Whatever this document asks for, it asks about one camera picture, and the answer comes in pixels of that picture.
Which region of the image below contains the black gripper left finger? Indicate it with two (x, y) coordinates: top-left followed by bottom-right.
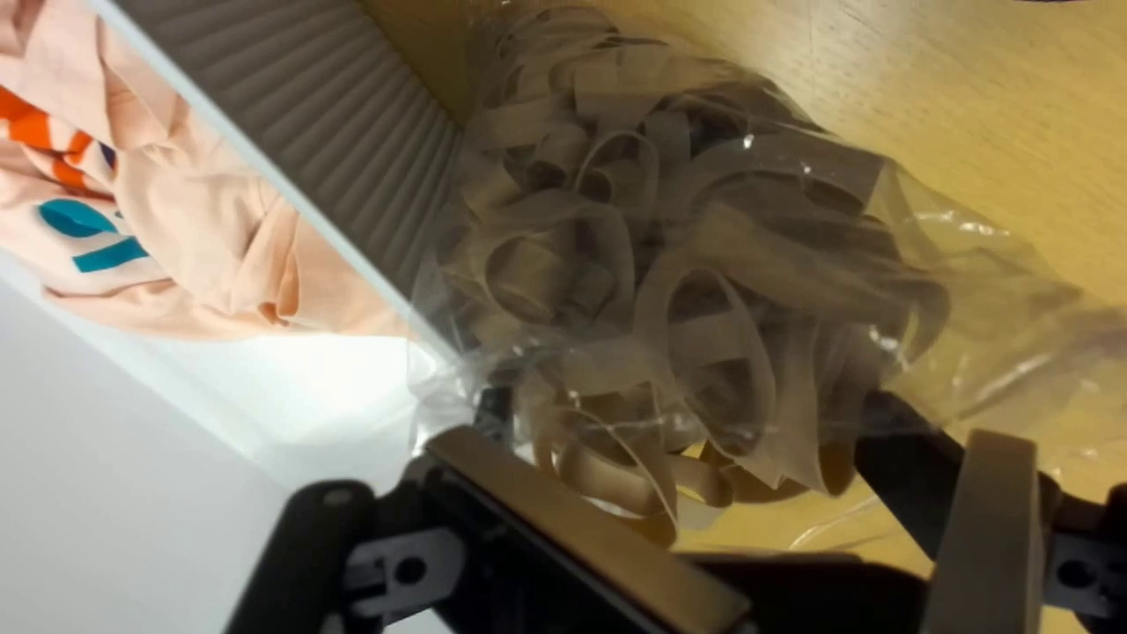
(220, 418), (754, 634)

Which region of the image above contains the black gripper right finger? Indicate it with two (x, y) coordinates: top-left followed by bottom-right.
(858, 391), (1127, 634)

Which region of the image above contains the clear bag of rubber bands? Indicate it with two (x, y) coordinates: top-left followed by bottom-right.
(417, 0), (1124, 543)

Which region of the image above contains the white plastic basket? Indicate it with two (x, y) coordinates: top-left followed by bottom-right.
(0, 0), (455, 634)

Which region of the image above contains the peach printed cloth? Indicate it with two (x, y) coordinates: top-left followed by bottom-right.
(0, 0), (400, 338)

